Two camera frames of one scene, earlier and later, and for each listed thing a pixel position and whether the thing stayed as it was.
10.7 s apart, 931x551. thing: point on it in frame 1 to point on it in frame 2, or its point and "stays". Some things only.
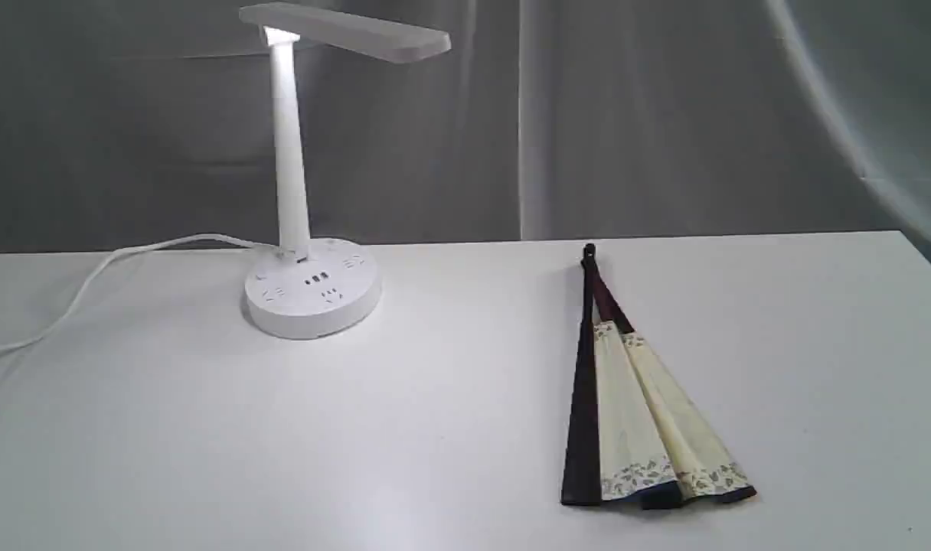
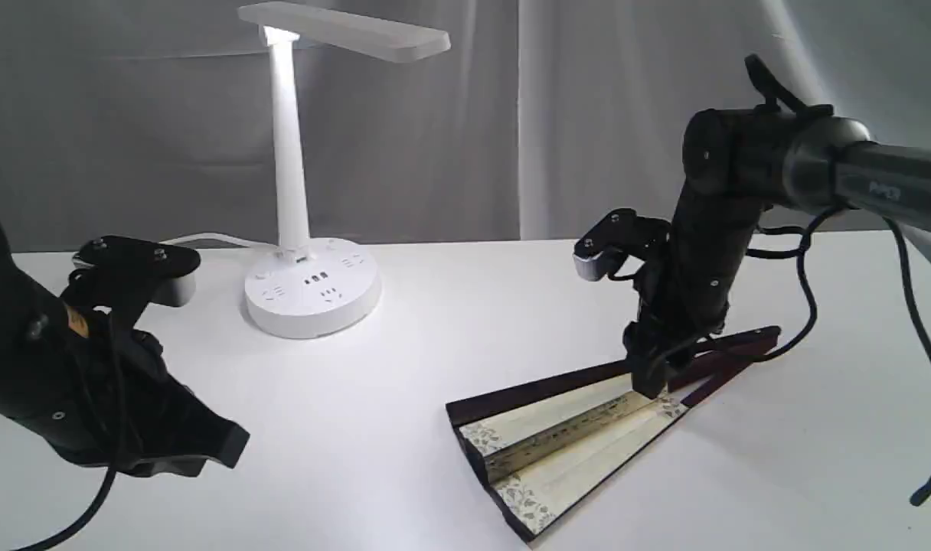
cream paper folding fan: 634,434 to 532,448
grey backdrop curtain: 150,125 stays
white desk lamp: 311,287 stays
